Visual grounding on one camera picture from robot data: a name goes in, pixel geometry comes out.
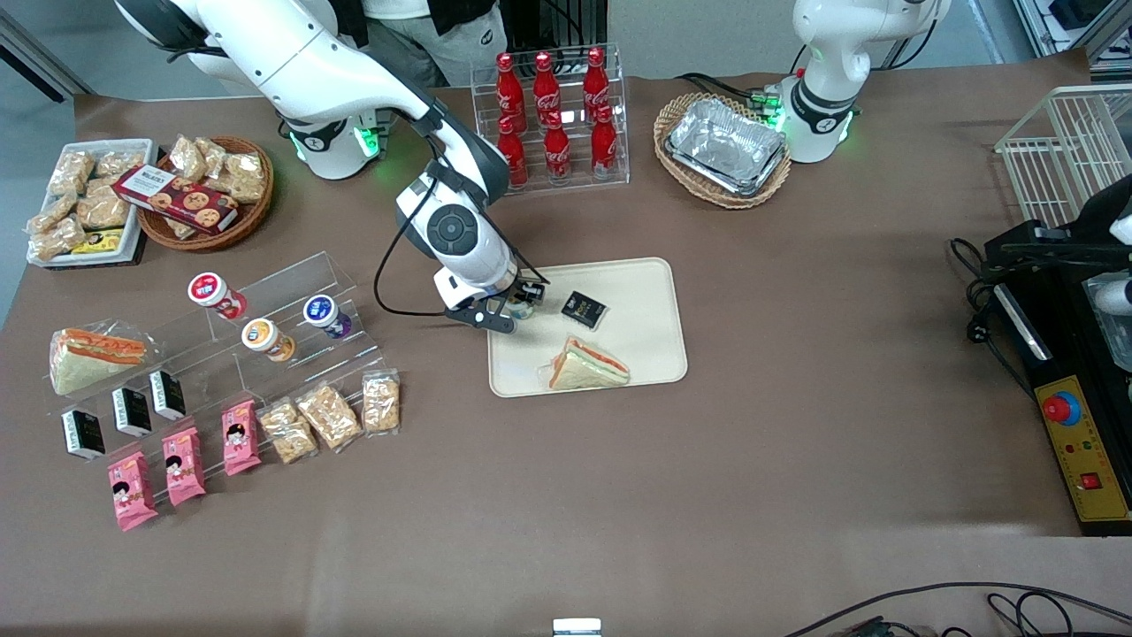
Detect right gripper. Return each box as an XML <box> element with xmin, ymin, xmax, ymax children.
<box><xmin>432</xmin><ymin>260</ymin><xmax>550</xmax><ymax>335</ymax></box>

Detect beige plastic tray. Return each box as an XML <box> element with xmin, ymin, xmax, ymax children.
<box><xmin>486</xmin><ymin>257</ymin><xmax>689</xmax><ymax>399</ymax></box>

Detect purple cap gum bottle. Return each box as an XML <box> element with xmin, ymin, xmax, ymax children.
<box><xmin>302</xmin><ymin>295</ymin><xmax>354</xmax><ymax>342</ymax></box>

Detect orange cap gum bottle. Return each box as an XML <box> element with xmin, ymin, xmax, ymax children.
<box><xmin>241</xmin><ymin>318</ymin><xmax>297</xmax><ymax>364</ymax></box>

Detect aluminium foil tray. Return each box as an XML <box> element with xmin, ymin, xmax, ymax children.
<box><xmin>665</xmin><ymin>97</ymin><xmax>789</xmax><ymax>198</ymax></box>

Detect red cap gum bottle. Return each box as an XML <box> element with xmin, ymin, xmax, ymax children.
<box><xmin>187</xmin><ymin>272</ymin><xmax>249</xmax><ymax>321</ymax></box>

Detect white rectangular tray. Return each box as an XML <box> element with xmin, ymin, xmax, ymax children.
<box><xmin>27</xmin><ymin>139</ymin><xmax>159</xmax><ymax>267</ymax></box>

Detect black snack box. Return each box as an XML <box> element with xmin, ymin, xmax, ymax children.
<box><xmin>149</xmin><ymin>370</ymin><xmax>187</xmax><ymax>421</ymax></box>
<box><xmin>60</xmin><ymin>409</ymin><xmax>107</xmax><ymax>462</ymax></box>
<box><xmin>561</xmin><ymin>291</ymin><xmax>609</xmax><ymax>331</ymax></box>
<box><xmin>111</xmin><ymin>388</ymin><xmax>153</xmax><ymax>438</ymax></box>

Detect wrapped triangle sandwich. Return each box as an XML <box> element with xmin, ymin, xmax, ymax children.
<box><xmin>49</xmin><ymin>327</ymin><xmax>151</xmax><ymax>397</ymax></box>
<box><xmin>538</xmin><ymin>336</ymin><xmax>632</xmax><ymax>393</ymax></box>

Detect clear acrylic bottle rack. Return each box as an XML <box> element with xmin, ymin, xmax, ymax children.
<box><xmin>470</xmin><ymin>42</ymin><xmax>631</xmax><ymax>197</ymax></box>

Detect red cola bottle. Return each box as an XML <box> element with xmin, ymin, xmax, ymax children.
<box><xmin>500</xmin><ymin>118</ymin><xmax>530</xmax><ymax>190</ymax></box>
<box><xmin>582</xmin><ymin>46</ymin><xmax>611</xmax><ymax>111</ymax></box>
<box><xmin>542</xmin><ymin>111</ymin><xmax>573</xmax><ymax>183</ymax></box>
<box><xmin>533</xmin><ymin>51</ymin><xmax>563</xmax><ymax>116</ymax></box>
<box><xmin>495</xmin><ymin>53</ymin><xmax>527</xmax><ymax>121</ymax></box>
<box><xmin>590</xmin><ymin>106</ymin><xmax>621</xmax><ymax>179</ymax></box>

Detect light wicker basket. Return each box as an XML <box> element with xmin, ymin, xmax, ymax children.
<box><xmin>654</xmin><ymin>93</ymin><xmax>793</xmax><ymax>211</ymax></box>

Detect dark brown wicker basket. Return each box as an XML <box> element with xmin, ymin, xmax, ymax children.
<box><xmin>137</xmin><ymin>135</ymin><xmax>276</xmax><ymax>254</ymax></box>

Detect black stand behind table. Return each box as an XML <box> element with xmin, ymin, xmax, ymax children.
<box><xmin>511</xmin><ymin>0</ymin><xmax>610</xmax><ymax>54</ymax></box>

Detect pink snack packet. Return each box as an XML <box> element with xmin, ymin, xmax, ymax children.
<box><xmin>107</xmin><ymin>451</ymin><xmax>161</xmax><ymax>532</ymax></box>
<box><xmin>162</xmin><ymin>426</ymin><xmax>208</xmax><ymax>507</ymax></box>
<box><xmin>221</xmin><ymin>400</ymin><xmax>264</xmax><ymax>477</ymax></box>

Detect clear acrylic stepped stand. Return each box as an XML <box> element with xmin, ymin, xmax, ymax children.
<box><xmin>44</xmin><ymin>252</ymin><xmax>403</xmax><ymax>501</ymax></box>

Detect red cookie box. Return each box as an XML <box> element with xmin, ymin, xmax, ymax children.
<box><xmin>112</xmin><ymin>165</ymin><xmax>241</xmax><ymax>235</ymax></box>

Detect yellow snack packet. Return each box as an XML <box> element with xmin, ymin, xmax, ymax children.
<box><xmin>71</xmin><ymin>228</ymin><xmax>126</xmax><ymax>257</ymax></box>

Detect black equipment unit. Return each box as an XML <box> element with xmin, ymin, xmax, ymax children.
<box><xmin>983</xmin><ymin>174</ymin><xmax>1132</xmax><ymax>390</ymax></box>

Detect yellow black control box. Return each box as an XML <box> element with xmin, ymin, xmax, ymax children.
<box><xmin>1030</xmin><ymin>376</ymin><xmax>1132</xmax><ymax>537</ymax></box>

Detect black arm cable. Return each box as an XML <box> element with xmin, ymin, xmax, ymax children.
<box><xmin>373</xmin><ymin>159</ymin><xmax>463</xmax><ymax>319</ymax></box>

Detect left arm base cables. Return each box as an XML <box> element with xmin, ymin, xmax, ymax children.
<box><xmin>677</xmin><ymin>73</ymin><xmax>790</xmax><ymax>118</ymax></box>

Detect black power cable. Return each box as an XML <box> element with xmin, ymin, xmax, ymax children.
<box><xmin>950</xmin><ymin>237</ymin><xmax>1037</xmax><ymax>401</ymax></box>

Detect long black cable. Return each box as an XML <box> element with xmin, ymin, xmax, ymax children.
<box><xmin>783</xmin><ymin>581</ymin><xmax>1132</xmax><ymax>637</ymax></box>

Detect aluminium frame bar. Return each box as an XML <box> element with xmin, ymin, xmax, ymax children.
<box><xmin>0</xmin><ymin>9</ymin><xmax>95</xmax><ymax>104</ymax></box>

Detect white wire basket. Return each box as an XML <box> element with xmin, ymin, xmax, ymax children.
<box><xmin>995</xmin><ymin>84</ymin><xmax>1132</xmax><ymax>233</ymax></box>

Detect looped black cable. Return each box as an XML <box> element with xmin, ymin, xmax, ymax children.
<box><xmin>987</xmin><ymin>591</ymin><xmax>1076</xmax><ymax>637</ymax></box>

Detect metal shelf frame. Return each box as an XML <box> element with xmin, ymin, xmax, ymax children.
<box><xmin>1013</xmin><ymin>0</ymin><xmax>1132</xmax><ymax>77</ymax></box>

